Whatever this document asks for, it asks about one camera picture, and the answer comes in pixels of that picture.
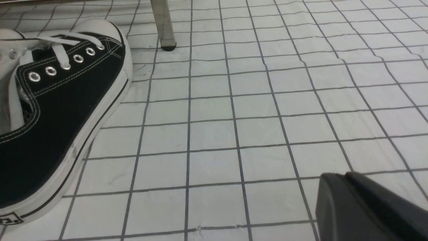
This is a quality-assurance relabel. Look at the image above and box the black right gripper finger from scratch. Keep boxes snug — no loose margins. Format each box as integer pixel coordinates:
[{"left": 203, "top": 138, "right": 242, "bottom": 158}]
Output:
[{"left": 315, "top": 171, "right": 428, "bottom": 241}]

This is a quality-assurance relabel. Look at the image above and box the black canvas sneaker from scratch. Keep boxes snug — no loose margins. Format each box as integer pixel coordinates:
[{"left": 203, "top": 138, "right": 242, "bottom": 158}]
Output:
[{"left": 0, "top": 18, "right": 133, "bottom": 226}]

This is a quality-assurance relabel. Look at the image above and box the silver metal shoe rack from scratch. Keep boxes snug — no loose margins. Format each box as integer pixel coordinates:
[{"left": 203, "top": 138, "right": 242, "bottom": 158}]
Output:
[{"left": 150, "top": 0, "right": 177, "bottom": 52}]

